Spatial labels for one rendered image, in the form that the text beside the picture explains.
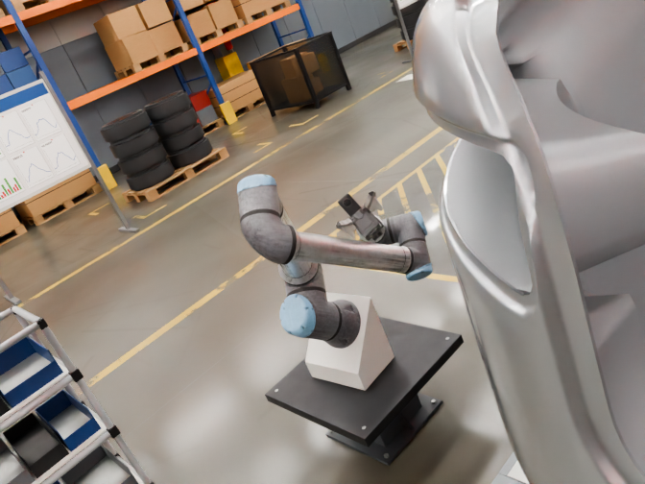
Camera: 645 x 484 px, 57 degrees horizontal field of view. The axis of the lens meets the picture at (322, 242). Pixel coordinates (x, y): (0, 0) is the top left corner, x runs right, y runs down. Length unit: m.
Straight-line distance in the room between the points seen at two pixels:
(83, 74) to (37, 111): 5.16
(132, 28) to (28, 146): 4.90
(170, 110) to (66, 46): 3.99
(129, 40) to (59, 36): 1.43
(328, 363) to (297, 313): 0.32
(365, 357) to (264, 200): 0.86
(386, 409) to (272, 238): 0.85
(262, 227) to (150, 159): 6.75
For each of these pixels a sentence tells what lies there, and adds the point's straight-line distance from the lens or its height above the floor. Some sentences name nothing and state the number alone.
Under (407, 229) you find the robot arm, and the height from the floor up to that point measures 0.87.
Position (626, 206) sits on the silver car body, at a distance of 0.53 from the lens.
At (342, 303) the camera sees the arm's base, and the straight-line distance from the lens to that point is 2.30.
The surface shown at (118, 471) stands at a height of 0.19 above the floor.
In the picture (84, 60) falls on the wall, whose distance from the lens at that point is 12.25.
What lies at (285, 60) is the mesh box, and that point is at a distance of 9.77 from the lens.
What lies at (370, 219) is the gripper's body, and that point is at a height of 1.00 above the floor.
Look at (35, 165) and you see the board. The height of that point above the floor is 1.12.
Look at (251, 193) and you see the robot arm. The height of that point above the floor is 1.24.
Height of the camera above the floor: 1.68
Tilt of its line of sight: 22 degrees down
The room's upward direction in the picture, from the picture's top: 23 degrees counter-clockwise
